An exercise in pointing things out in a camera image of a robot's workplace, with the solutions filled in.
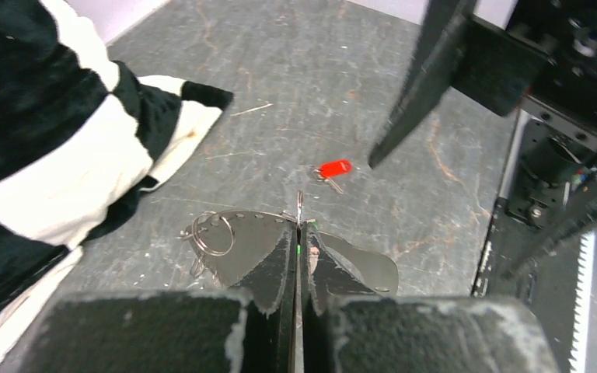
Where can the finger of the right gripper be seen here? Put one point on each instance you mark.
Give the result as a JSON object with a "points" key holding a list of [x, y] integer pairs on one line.
{"points": [[579, 217]]}

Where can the grey slotted cable duct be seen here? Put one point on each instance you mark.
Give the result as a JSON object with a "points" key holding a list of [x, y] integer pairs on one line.
{"points": [[582, 305]]}

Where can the green tag key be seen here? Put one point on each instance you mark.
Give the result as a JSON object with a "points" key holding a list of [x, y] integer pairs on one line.
{"points": [[309, 251]]}

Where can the red tag key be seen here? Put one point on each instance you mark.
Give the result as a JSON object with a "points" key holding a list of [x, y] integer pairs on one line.
{"points": [[327, 171]]}

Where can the black white checkered blanket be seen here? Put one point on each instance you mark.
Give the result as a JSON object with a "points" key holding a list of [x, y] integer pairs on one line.
{"points": [[82, 138]]}

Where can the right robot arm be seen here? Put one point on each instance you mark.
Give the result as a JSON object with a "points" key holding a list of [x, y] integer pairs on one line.
{"points": [[543, 62]]}

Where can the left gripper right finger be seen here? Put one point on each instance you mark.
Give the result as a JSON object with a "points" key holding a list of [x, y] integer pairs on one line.
{"points": [[347, 327]]}

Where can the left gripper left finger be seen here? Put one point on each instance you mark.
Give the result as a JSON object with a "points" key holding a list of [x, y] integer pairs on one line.
{"points": [[245, 328]]}

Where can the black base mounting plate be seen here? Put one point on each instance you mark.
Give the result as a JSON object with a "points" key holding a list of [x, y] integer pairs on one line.
{"points": [[530, 267]]}

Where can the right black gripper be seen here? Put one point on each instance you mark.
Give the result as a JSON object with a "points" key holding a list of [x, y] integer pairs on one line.
{"points": [[548, 52]]}

